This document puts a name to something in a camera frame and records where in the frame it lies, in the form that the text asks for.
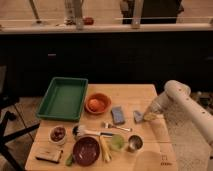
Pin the green plastic tray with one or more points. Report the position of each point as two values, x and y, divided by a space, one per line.
64 99

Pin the blue grey sponge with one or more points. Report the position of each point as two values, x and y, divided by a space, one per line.
118 116

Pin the small grey towel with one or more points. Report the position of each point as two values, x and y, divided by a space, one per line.
138 116

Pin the orange bowl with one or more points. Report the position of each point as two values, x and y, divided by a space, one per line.
104 100

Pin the white bowl with dark food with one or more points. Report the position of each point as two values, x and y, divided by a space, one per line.
58 135

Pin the green lid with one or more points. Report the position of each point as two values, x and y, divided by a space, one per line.
117 142

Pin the red object on counter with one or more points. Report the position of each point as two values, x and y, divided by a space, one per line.
88 21

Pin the green vegetable piece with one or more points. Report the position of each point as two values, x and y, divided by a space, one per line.
69 160

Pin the wooden block box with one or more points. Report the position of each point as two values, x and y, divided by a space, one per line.
50 155

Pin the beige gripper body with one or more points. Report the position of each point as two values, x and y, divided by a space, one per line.
157 106

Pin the white brush with black handle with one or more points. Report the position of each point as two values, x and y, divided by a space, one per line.
82 130

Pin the metal cup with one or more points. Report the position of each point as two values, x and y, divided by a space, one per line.
135 143

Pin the silver fork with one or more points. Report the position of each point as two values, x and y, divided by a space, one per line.
108 125

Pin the orange fruit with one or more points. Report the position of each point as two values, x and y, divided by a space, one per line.
94 105

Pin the dark red bowl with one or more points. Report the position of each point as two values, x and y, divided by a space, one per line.
86 151

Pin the yellow corn cob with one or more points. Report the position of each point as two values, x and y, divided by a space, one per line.
106 155

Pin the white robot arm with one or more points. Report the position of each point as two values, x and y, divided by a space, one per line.
179 93

